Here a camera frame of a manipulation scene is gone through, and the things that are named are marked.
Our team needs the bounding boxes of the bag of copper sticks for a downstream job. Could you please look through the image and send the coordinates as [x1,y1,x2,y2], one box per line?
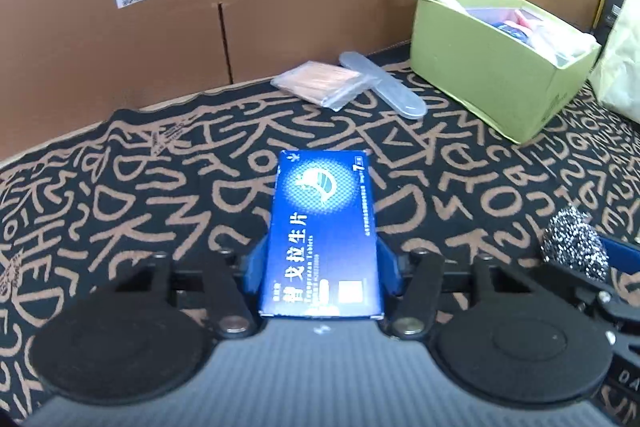
[271,61,368,110]

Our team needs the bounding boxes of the pale green plastic bag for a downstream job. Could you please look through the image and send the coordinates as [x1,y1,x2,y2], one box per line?
[589,0,640,125]

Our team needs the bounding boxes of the clear plastic oblong case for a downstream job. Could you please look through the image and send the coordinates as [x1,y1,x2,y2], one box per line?
[339,51,427,120]

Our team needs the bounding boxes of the black yellow package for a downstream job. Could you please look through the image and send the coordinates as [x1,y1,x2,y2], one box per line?
[592,0,629,42]

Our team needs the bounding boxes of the black letter printed blanket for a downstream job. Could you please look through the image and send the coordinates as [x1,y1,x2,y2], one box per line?
[0,44,640,427]

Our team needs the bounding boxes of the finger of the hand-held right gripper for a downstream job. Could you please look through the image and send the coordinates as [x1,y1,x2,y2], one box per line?
[530,263,617,305]
[597,234,640,270]

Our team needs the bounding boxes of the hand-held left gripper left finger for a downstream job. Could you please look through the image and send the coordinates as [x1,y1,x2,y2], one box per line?
[112,241,268,340]

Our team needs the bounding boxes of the steel wool scrubber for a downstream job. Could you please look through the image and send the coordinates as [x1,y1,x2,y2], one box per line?
[540,206,610,282]

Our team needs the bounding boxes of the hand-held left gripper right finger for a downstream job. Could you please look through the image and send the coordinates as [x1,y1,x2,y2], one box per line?
[375,234,526,340]

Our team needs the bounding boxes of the light green cardboard box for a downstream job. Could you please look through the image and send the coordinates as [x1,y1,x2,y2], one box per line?
[410,0,602,145]

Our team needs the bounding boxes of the pink white sock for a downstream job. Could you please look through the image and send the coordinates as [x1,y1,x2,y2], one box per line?
[510,9,543,34]

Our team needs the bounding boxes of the blue medicine box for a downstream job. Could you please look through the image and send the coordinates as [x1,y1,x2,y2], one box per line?
[258,149,385,321]

